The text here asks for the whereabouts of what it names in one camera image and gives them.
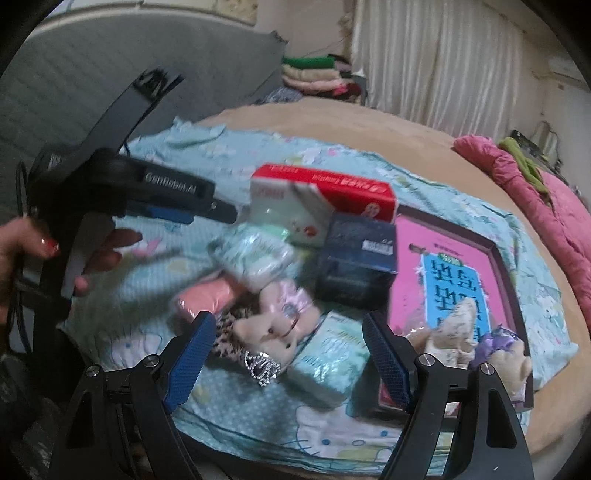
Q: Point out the green print tissue packet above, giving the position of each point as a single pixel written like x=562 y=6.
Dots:
x=258 y=261
x=330 y=364

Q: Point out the pink quilt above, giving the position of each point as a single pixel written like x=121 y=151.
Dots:
x=545 y=221

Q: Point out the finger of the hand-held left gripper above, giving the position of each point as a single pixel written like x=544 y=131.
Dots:
x=221 y=213
x=166 y=215

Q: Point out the white plastic bag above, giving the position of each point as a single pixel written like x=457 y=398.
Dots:
x=547 y=138

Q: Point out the red and white tissue box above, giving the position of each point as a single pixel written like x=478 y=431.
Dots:
x=332 y=189

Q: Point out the silver tiara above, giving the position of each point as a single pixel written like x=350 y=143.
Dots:
x=261 y=369

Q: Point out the plush toy purple dress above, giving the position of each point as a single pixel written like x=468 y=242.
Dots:
x=503 y=360

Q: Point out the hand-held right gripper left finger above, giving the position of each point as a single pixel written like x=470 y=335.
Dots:
x=191 y=360

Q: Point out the white curtain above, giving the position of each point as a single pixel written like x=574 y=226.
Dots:
x=438 y=60

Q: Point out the leopard print cloth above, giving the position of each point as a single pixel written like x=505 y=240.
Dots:
x=226 y=337

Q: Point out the pink book with dark frame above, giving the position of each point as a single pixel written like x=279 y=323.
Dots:
x=415 y=258

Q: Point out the dark floral pillow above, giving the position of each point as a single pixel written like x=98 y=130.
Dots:
x=281 y=96

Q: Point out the person's left hand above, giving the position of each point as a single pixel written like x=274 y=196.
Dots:
x=27 y=240

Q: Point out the stack of folded clothes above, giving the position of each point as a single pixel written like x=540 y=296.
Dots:
x=318 y=76

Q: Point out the green cloth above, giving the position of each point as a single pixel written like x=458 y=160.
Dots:
x=524 y=161

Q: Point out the grey quilted headboard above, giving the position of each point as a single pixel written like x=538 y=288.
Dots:
x=115 y=69

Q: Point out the cartoon print blue bedsheet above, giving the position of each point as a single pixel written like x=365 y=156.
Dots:
x=152 y=152

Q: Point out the beige bed blanket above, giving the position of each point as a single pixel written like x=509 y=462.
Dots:
x=369 y=134

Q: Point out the beige plush toy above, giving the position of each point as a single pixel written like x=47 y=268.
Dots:
x=272 y=327

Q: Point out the dark blue box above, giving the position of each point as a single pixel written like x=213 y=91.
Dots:
x=355 y=258

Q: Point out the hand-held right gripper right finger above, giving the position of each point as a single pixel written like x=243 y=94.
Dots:
x=388 y=360

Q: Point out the pink towel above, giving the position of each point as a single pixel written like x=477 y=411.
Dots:
x=203 y=300

